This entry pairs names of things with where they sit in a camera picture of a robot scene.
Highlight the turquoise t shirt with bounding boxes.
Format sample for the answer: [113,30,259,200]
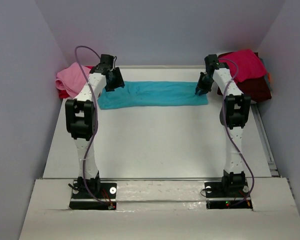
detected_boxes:
[97,81,209,110]

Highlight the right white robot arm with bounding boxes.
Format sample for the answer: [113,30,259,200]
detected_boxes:
[195,54,251,198]

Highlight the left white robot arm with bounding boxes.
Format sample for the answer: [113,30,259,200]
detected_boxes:
[65,54,125,196]

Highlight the magenta t shirt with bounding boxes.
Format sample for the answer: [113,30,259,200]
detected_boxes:
[218,49,267,84]

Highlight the pink folded t shirt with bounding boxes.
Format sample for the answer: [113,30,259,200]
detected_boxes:
[55,61,92,99]

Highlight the dark red t shirt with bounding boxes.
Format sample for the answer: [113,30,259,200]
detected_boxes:
[218,49,272,103]

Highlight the red folded t shirt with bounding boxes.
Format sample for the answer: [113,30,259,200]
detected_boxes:
[57,65,102,100]

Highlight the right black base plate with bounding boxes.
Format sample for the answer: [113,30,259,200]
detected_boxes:
[200,181,253,210]

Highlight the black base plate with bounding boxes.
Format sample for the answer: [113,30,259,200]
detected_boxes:
[68,180,117,211]
[200,181,253,210]

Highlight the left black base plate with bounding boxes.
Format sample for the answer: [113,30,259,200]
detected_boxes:
[68,180,117,211]

